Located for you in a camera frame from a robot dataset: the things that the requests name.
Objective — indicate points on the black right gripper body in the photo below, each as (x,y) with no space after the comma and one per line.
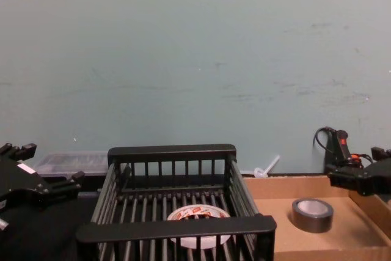
(378,178)

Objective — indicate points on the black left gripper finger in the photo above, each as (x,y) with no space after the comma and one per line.
(62,188)
(21,151)

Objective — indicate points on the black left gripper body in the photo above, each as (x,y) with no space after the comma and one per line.
(21,178)

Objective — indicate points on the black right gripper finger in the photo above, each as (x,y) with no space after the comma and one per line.
(345,177)
(382,153)

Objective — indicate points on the roll of silver tape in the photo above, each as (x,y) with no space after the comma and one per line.
(311,221)

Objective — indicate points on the roll of white tape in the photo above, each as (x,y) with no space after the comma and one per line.
(195,212)

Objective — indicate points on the clear plastic case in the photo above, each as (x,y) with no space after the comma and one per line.
(70,163)

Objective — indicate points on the white three-armed plastic piece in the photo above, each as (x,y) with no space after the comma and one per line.
(262,171)

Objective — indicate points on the shallow brown cardboard tray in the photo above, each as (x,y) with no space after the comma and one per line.
(268,221)

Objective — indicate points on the black rack with steel bars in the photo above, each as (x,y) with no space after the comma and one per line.
(171,230)

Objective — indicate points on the black tool with red switch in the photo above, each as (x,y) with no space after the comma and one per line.
(340,151)

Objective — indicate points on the plain pale wall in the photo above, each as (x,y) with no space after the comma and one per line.
(183,59)

